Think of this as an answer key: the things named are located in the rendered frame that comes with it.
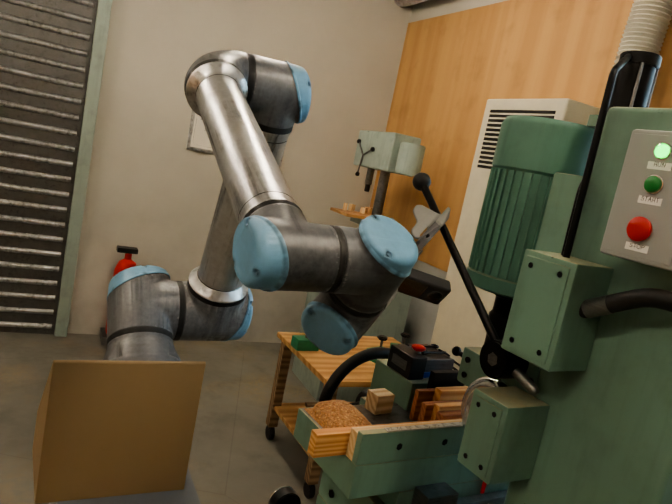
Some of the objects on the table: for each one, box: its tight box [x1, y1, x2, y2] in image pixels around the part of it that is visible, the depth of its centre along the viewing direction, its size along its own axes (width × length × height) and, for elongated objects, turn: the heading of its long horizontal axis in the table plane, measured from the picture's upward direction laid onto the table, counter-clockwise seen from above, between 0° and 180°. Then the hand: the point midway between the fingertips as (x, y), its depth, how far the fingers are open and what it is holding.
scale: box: [384, 422, 463, 432], centre depth 110 cm, size 50×1×1 cm, turn 68°
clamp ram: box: [427, 370, 464, 388], centre depth 125 cm, size 9×8×9 cm
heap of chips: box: [304, 400, 372, 429], centre depth 109 cm, size 9×14×4 cm, turn 158°
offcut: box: [364, 388, 395, 415], centre depth 118 cm, size 4×3×4 cm
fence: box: [352, 426, 464, 466], centre depth 111 cm, size 60×2×6 cm, turn 68°
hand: (429, 235), depth 113 cm, fingers closed on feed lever, 14 cm apart
